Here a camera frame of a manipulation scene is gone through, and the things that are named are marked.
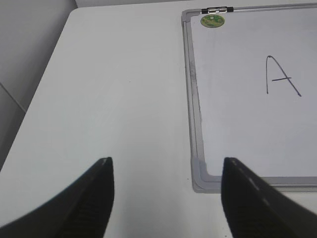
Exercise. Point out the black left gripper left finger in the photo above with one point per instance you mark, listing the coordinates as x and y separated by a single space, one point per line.
82 210

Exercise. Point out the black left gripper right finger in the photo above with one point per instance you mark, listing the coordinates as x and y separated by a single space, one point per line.
254 209

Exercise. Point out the white magnetic whiteboard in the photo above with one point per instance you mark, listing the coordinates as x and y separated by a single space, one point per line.
252 94

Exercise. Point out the green round magnet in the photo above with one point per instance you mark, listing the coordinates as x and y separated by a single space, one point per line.
212 21

